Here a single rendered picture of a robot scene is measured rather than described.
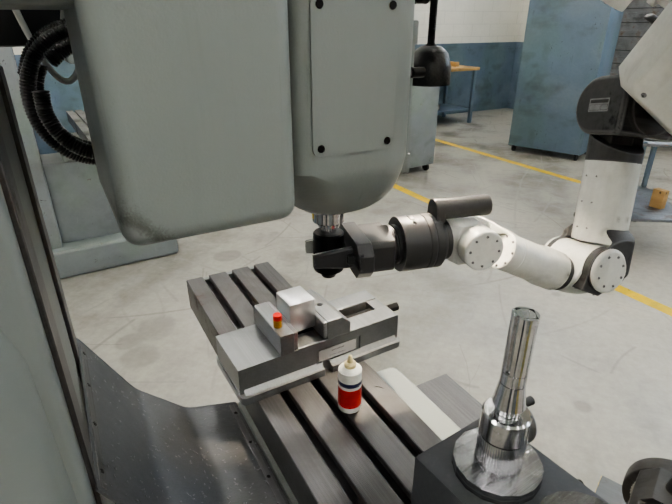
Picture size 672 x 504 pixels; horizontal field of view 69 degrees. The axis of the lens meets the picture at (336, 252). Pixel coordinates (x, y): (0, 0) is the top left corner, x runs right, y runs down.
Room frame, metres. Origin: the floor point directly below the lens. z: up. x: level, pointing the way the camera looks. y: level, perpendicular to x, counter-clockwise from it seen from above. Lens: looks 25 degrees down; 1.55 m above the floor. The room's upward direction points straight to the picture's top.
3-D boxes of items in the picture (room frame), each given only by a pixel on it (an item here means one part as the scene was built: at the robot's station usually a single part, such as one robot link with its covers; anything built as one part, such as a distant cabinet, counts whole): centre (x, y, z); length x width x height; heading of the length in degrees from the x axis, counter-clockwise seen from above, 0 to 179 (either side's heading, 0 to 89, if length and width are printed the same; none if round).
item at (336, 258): (0.65, 0.00, 1.23); 0.06 x 0.02 x 0.03; 104
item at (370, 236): (0.71, -0.08, 1.23); 0.13 x 0.12 x 0.10; 14
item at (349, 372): (0.67, -0.02, 0.99); 0.04 x 0.04 x 0.11
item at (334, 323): (0.83, 0.03, 1.03); 0.12 x 0.06 x 0.04; 31
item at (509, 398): (0.37, -0.17, 1.26); 0.03 x 0.03 x 0.11
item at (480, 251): (0.73, -0.19, 1.24); 0.11 x 0.11 x 0.11; 14
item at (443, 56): (0.87, -0.15, 1.48); 0.07 x 0.07 x 0.06
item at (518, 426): (0.37, -0.17, 1.20); 0.05 x 0.05 x 0.01
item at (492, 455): (0.37, -0.17, 1.17); 0.05 x 0.05 x 0.06
